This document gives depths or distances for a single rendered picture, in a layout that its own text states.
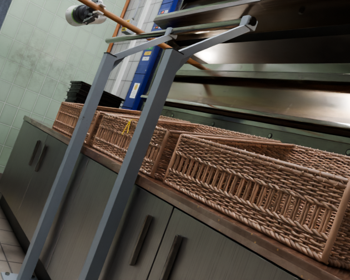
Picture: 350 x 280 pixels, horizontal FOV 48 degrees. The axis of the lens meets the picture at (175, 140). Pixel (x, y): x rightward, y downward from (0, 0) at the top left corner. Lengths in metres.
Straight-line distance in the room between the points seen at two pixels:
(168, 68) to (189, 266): 0.55
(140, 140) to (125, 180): 0.12
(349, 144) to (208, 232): 0.66
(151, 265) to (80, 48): 2.45
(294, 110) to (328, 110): 0.14
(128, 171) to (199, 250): 0.35
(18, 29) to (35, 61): 0.25
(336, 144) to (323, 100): 0.19
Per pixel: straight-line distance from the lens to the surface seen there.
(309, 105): 1.51
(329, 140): 1.41
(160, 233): 1.00
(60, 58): 3.19
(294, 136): 1.50
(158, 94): 1.11
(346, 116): 1.40
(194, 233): 0.90
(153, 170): 1.17
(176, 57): 1.14
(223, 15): 1.97
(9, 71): 3.11
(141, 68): 2.61
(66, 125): 2.01
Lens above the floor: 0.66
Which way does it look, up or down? 2 degrees up
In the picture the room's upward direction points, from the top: 21 degrees clockwise
